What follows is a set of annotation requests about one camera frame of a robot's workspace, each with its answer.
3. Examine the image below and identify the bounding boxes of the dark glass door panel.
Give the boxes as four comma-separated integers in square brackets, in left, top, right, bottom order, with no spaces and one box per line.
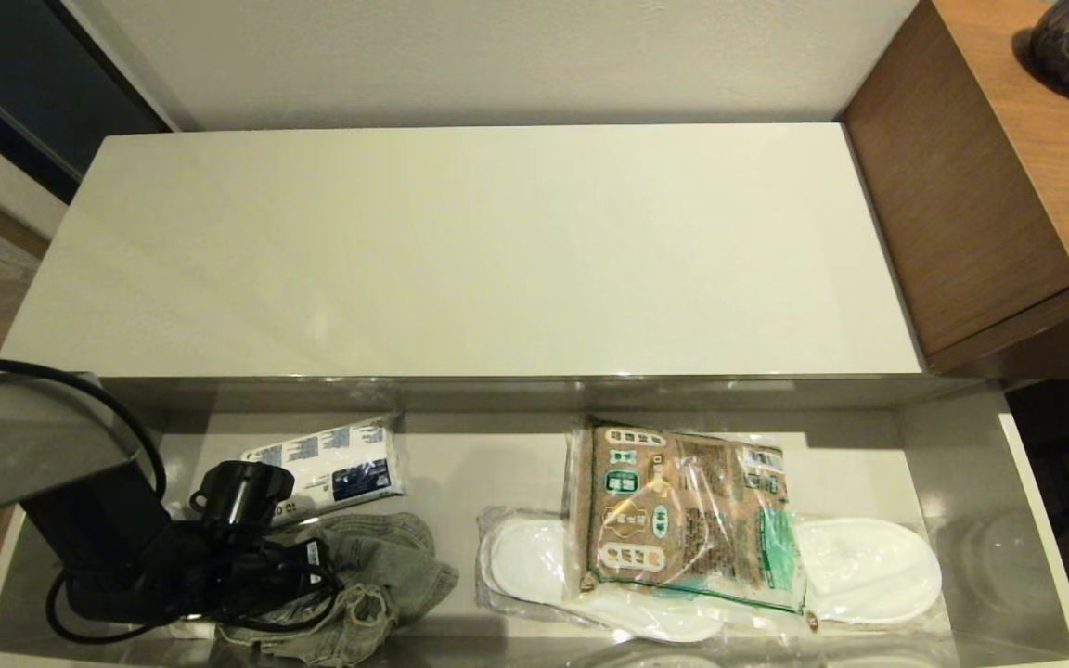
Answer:
[0,0,174,203]

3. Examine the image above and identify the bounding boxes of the brown wooden desk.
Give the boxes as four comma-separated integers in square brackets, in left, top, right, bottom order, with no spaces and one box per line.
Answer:
[839,0,1069,379]

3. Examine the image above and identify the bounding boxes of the beige glossy low cabinet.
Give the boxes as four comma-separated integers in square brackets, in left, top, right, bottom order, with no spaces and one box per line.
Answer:
[1,123,927,379]

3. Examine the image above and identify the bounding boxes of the white tissue pack blue print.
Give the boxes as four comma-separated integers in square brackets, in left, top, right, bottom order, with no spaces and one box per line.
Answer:
[242,417,406,530]

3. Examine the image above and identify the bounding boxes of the white slippers in plastic bag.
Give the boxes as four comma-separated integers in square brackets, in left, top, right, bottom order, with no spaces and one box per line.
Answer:
[477,506,730,643]
[790,515,950,628]

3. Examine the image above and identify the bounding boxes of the beige glossy cabinet drawer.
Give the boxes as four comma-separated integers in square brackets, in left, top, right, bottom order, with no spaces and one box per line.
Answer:
[0,374,1069,668]

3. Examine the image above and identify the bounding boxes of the grey washed denim jeans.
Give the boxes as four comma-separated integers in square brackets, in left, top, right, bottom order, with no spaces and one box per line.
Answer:
[219,512,459,667]

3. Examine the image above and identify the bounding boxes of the brown rice bag green print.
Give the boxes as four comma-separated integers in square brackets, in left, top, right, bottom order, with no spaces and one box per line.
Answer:
[564,416,809,615]

